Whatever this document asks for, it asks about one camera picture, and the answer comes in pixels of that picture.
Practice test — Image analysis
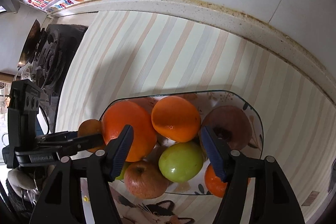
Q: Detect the dark orange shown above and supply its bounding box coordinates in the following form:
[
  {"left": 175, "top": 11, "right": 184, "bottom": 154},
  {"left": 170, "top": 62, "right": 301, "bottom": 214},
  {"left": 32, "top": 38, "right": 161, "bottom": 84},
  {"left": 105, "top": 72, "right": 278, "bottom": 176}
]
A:
[{"left": 77, "top": 119, "right": 106, "bottom": 153}]

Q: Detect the black gas stove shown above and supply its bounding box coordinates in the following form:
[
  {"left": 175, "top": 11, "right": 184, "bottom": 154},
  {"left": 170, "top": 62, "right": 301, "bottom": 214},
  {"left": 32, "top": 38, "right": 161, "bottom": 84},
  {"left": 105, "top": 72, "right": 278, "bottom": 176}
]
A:
[{"left": 32, "top": 24, "right": 88, "bottom": 133}]

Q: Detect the green apple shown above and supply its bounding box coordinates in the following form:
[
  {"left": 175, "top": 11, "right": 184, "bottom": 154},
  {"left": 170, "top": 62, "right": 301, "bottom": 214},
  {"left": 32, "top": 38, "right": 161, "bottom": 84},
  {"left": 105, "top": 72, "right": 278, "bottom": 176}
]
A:
[
  {"left": 116, "top": 162, "right": 130, "bottom": 180},
  {"left": 158, "top": 141, "right": 204, "bottom": 183}
]

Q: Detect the striped cat print mat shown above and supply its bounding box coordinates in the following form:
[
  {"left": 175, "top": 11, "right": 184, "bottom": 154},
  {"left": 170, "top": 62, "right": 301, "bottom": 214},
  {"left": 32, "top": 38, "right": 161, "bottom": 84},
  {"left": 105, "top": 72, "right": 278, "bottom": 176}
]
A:
[{"left": 56, "top": 11, "right": 335, "bottom": 223}]

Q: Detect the small brown label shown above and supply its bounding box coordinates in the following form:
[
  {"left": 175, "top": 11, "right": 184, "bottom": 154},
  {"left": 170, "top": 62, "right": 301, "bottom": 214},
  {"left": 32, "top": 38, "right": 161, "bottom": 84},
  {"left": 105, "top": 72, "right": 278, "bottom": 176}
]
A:
[{"left": 301, "top": 190, "right": 319, "bottom": 206}]

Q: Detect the floral oval ceramic plate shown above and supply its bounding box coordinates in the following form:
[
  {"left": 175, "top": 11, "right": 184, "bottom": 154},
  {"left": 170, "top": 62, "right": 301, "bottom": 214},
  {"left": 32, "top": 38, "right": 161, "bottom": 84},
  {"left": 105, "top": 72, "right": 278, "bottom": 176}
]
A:
[{"left": 101, "top": 90, "right": 264, "bottom": 195}]

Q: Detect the black frying pan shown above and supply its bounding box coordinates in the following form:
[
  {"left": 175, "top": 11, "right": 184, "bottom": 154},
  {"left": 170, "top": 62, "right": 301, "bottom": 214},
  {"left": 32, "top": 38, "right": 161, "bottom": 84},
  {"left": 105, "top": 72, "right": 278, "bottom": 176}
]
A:
[{"left": 18, "top": 19, "right": 42, "bottom": 68}]

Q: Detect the large orange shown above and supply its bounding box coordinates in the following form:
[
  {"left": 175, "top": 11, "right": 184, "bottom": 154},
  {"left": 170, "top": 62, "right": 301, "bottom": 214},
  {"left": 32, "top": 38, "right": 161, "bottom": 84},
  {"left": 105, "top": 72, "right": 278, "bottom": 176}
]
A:
[{"left": 101, "top": 99, "right": 158, "bottom": 163}]

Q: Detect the dark red bruised apple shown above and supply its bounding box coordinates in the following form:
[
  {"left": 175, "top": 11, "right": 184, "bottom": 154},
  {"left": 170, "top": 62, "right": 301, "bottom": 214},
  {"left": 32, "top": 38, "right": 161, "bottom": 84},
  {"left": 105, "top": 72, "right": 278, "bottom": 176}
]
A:
[{"left": 201, "top": 106, "right": 252, "bottom": 150}]

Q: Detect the bright orange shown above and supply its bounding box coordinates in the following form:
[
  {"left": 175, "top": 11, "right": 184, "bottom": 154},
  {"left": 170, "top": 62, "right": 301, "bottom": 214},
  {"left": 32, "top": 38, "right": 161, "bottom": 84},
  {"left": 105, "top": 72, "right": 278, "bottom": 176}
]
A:
[{"left": 151, "top": 96, "right": 201, "bottom": 143}]

